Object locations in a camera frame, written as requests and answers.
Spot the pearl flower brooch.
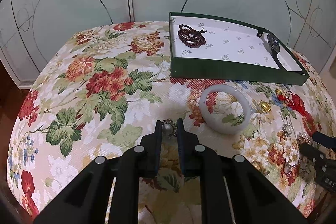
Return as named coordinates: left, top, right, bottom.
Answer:
left=282, top=124, right=294, bottom=138

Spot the red knot gold charm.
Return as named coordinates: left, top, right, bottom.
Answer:
left=277, top=91, right=307, bottom=117

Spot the white jade bangle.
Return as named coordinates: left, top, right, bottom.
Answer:
left=199, top=84, right=251, bottom=135

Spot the silver rhinestone brooch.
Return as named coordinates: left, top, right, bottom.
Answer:
left=295, top=132, right=310, bottom=146

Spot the green jewelry tray box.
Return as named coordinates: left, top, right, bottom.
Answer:
left=169, top=12, right=309, bottom=86

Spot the black smart watch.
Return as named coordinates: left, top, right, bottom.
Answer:
left=257, top=28, right=285, bottom=70

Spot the floral embroidered stool cushion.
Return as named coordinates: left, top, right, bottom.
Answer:
left=6, top=22, right=335, bottom=219

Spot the dark red bead bracelet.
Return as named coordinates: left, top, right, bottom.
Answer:
left=177, top=24, right=207, bottom=49

